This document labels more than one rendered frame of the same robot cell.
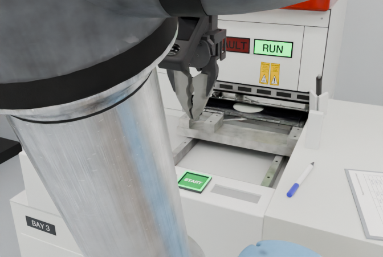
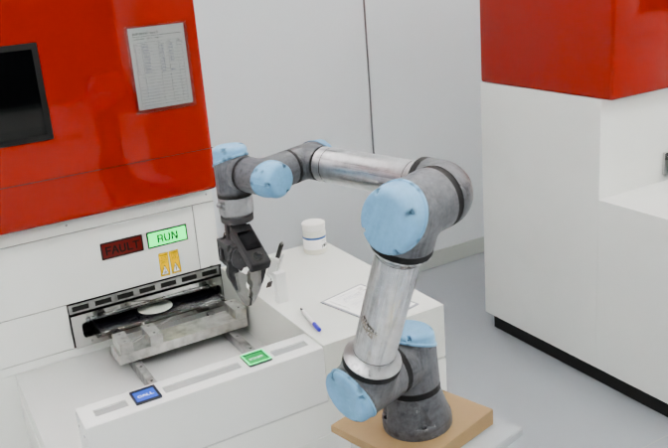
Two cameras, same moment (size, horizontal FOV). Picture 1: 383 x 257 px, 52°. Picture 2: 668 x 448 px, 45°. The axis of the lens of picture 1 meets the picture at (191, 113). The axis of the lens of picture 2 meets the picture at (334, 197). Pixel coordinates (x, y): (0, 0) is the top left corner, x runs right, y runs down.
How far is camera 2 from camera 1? 1.37 m
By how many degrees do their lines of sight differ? 50
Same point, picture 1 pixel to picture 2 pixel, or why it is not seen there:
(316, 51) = (208, 224)
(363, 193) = (348, 308)
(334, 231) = not seen: hidden behind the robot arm
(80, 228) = (401, 309)
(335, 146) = (293, 293)
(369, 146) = (310, 283)
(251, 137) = (198, 328)
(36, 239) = not seen: outside the picture
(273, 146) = (224, 325)
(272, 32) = (162, 221)
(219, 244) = (297, 389)
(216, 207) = (291, 361)
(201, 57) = not seen: hidden behind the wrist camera
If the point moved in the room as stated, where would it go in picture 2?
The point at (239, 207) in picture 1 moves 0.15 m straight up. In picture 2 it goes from (303, 352) to (297, 292)
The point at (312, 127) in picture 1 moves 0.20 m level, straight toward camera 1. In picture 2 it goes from (280, 285) to (325, 308)
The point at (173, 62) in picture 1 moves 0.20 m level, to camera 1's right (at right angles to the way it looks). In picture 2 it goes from (265, 263) to (322, 233)
